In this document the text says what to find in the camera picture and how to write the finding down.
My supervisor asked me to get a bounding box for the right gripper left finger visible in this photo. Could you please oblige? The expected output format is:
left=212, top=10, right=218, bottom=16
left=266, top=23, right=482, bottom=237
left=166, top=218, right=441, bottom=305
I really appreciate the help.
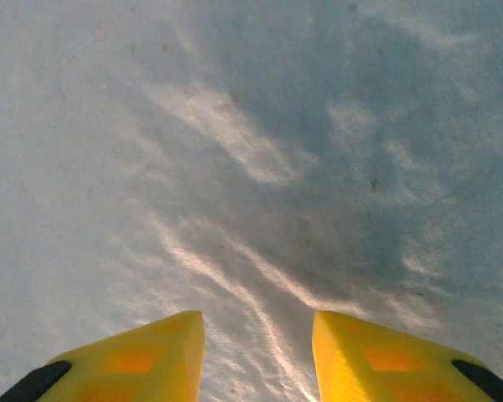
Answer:
left=0, top=310, right=205, bottom=402

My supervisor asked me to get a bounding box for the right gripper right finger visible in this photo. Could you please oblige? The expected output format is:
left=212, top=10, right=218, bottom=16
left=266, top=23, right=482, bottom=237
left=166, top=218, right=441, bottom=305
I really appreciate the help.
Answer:
left=312, top=310, right=503, bottom=402

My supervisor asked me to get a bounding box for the grey-blue printed t-shirt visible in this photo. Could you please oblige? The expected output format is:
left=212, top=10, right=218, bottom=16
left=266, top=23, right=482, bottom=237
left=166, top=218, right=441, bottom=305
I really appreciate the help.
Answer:
left=0, top=0, right=503, bottom=402

